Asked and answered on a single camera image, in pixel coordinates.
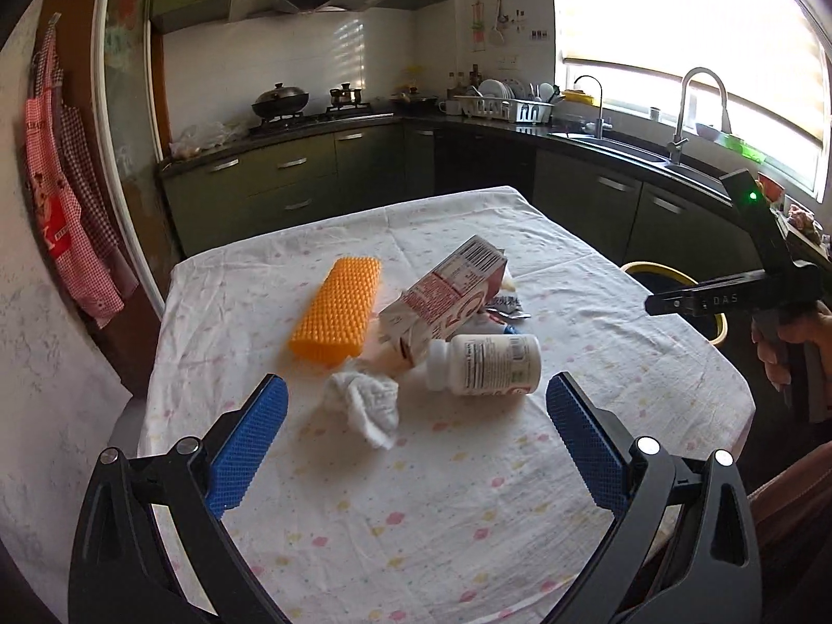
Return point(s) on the white pill bottle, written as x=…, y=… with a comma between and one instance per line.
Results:
x=487, y=364

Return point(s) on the small steel faucet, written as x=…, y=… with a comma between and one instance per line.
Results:
x=599, y=127

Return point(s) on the wall hanging ornament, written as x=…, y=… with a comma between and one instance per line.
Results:
x=478, y=29

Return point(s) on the black gas stove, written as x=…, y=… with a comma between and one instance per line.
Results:
x=325, y=118

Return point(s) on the green plastic item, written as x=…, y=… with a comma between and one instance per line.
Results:
x=744, y=148

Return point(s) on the small bowl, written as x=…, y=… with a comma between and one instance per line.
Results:
x=707, y=131

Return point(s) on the red gingham apron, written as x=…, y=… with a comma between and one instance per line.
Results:
x=58, y=208

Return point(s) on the red bowl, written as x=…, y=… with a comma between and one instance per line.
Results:
x=771, y=188

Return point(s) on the yellow rimmed trash bin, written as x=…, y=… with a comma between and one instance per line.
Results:
x=653, y=268

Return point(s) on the large steel faucet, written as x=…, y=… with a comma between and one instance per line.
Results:
x=677, y=143

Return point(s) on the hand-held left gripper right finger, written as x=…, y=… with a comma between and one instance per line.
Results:
x=585, y=442

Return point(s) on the silver snack wrapper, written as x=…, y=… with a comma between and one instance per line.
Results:
x=510, y=304

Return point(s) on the small metal kettle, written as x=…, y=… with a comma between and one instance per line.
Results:
x=344, y=97

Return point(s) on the dark checked apron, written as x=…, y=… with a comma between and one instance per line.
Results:
x=97, y=208

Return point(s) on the white mug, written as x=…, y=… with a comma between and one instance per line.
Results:
x=446, y=107

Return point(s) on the white dish rack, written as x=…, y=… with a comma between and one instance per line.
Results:
x=513, y=110

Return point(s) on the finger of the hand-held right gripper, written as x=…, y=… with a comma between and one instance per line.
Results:
x=708, y=299

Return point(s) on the person's pink clothing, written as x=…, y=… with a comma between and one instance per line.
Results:
x=799, y=487

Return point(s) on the glass sliding door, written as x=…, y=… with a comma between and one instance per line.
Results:
x=130, y=110

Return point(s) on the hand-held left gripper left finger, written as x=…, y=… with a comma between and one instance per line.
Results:
x=250, y=442

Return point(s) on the clear plastic bag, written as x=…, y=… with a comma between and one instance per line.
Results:
x=201, y=140

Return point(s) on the yellow container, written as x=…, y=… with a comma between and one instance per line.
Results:
x=578, y=97

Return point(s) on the black frying pan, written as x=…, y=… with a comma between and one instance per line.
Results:
x=416, y=101

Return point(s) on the steel kitchen sink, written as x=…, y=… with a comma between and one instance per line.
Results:
x=624, y=146

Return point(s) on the red white milk carton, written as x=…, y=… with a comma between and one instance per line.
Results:
x=442, y=292

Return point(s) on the white plate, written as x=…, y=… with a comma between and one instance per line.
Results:
x=493, y=88

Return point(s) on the black kitchen countertop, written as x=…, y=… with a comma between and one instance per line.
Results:
x=429, y=116

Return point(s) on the cutting board with meat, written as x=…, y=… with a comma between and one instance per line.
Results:
x=806, y=224

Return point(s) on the person's right hand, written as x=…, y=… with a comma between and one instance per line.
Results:
x=809, y=322

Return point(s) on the black wok with lid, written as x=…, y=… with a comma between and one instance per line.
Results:
x=279, y=103

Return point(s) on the green lower cabinets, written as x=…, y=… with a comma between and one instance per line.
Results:
x=286, y=182

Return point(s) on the white floral tablecloth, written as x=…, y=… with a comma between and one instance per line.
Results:
x=422, y=500

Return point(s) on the dark sauce bottle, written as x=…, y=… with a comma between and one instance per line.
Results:
x=475, y=81

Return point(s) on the orange bristle brush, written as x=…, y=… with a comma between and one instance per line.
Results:
x=335, y=312

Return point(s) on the white tissue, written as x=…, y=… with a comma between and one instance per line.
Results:
x=364, y=403

